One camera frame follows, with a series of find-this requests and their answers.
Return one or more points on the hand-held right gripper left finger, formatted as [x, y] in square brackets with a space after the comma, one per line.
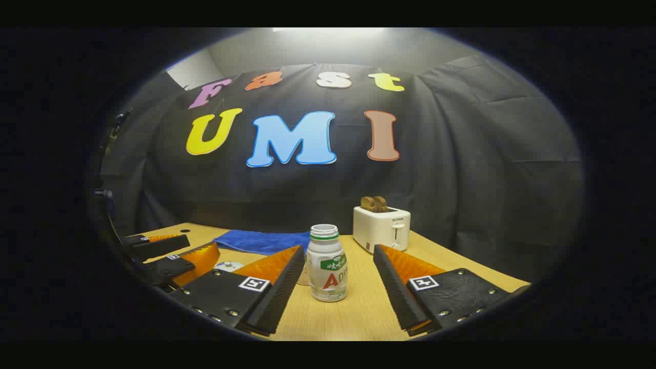
[284, 287]

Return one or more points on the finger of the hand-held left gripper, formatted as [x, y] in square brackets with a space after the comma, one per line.
[169, 267]
[159, 246]

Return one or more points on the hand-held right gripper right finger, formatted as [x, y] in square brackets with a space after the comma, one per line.
[392, 287]

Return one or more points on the white plastic water bottle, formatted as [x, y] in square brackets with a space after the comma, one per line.
[326, 266]

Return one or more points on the blue folded towel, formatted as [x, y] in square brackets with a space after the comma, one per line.
[261, 241]

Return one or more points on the white toaster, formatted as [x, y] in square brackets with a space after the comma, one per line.
[379, 228]

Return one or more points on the brown bread slice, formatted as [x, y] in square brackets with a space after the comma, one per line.
[382, 204]
[368, 203]

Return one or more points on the black backdrop cloth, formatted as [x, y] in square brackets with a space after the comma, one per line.
[307, 189]

